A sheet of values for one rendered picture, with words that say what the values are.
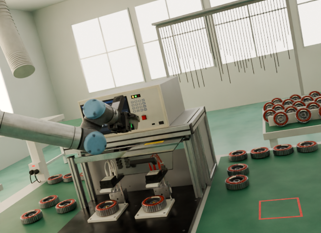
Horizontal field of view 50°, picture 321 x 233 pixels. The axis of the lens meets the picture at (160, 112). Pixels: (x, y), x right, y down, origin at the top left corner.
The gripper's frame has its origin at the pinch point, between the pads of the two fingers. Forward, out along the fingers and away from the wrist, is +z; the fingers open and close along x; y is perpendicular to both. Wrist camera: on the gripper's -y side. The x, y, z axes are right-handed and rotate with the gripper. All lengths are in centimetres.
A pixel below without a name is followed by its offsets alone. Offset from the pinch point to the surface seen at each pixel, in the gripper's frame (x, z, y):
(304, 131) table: 78, 115, -2
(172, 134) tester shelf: 16.3, 8.5, 7.8
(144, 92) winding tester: 6.9, 2.1, -12.7
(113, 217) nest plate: -15.0, 6.0, 42.0
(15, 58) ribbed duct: -108, 43, -73
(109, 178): -19.6, 12.1, 23.8
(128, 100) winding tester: -2.2, 2.8, -11.1
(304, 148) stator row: 73, 65, 16
